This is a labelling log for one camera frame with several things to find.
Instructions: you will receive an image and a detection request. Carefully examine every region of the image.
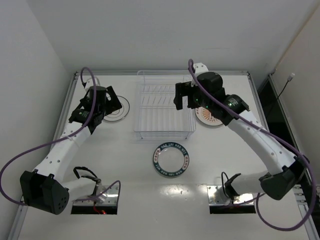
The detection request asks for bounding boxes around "green rimmed lettered plate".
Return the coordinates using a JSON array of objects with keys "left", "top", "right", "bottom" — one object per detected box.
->
[{"left": 152, "top": 141, "right": 190, "bottom": 179}]

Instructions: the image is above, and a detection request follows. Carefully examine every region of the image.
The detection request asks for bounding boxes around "black wall cable white plug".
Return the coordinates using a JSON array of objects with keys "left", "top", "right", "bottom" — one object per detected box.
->
[{"left": 276, "top": 72, "right": 295, "bottom": 101}]

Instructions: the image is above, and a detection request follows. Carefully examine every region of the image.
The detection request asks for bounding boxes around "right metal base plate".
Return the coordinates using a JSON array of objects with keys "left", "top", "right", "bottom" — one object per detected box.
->
[{"left": 206, "top": 185, "right": 254, "bottom": 207}]

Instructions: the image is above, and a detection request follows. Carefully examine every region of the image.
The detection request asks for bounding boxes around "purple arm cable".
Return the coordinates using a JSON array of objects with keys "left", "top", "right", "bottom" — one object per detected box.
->
[
  {"left": 187, "top": 58, "right": 317, "bottom": 231},
  {"left": 0, "top": 66, "right": 122, "bottom": 206}
]

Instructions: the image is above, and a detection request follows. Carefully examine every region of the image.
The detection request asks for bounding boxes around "white plate orange pattern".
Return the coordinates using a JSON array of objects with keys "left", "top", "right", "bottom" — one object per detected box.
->
[{"left": 194, "top": 107, "right": 223, "bottom": 127}]

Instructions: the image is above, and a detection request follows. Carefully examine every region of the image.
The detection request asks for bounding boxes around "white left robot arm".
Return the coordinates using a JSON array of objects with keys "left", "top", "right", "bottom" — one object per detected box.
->
[{"left": 20, "top": 86, "right": 122, "bottom": 215}]

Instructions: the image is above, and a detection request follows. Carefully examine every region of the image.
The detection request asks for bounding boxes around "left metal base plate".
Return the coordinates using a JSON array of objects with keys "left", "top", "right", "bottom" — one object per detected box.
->
[{"left": 72, "top": 183, "right": 119, "bottom": 207}]

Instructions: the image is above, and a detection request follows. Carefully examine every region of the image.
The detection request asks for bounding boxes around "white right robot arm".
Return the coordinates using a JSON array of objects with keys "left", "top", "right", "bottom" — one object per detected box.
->
[{"left": 173, "top": 59, "right": 306, "bottom": 202}]

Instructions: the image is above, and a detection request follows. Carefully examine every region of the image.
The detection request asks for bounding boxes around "clear wire dish rack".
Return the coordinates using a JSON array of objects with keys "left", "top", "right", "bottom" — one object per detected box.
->
[{"left": 133, "top": 70, "right": 196, "bottom": 141}]

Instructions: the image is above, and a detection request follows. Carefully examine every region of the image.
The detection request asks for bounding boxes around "white plate black ring pattern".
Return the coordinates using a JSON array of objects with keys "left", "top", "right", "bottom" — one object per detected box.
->
[{"left": 103, "top": 95, "right": 131, "bottom": 123}]

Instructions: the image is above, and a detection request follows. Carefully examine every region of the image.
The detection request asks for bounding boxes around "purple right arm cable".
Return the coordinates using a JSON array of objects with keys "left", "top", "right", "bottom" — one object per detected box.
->
[{"left": 187, "top": 58, "right": 317, "bottom": 231}]

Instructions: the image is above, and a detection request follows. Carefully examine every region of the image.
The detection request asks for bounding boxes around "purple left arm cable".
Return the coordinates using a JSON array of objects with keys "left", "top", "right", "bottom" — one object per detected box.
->
[{"left": 0, "top": 66, "right": 122, "bottom": 206}]

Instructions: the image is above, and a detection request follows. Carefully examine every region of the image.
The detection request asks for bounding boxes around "metal base plate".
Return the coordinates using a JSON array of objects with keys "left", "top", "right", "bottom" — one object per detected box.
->
[
  {"left": 72, "top": 183, "right": 119, "bottom": 207},
  {"left": 206, "top": 185, "right": 254, "bottom": 207}
]

